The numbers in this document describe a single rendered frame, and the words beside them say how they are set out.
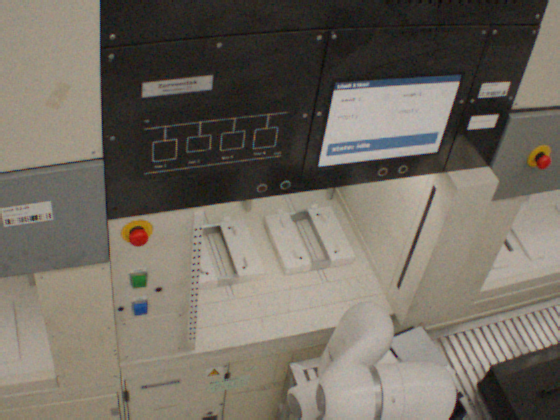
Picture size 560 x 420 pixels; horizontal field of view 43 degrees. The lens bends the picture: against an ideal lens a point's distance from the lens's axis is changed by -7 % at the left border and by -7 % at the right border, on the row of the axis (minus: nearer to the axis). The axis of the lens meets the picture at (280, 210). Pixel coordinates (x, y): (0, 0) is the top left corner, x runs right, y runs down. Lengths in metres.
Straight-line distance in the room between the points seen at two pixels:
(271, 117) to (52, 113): 0.41
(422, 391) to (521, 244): 1.32
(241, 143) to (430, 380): 0.57
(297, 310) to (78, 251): 0.74
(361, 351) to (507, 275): 1.18
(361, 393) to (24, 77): 0.73
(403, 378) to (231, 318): 0.92
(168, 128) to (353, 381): 0.56
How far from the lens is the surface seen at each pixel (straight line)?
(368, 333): 1.21
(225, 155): 1.43
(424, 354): 1.73
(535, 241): 2.45
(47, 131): 1.31
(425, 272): 1.89
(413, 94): 1.50
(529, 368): 2.14
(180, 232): 1.56
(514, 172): 1.84
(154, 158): 1.39
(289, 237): 2.16
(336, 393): 1.13
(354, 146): 1.53
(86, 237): 1.50
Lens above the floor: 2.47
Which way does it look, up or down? 45 degrees down
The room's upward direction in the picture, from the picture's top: 10 degrees clockwise
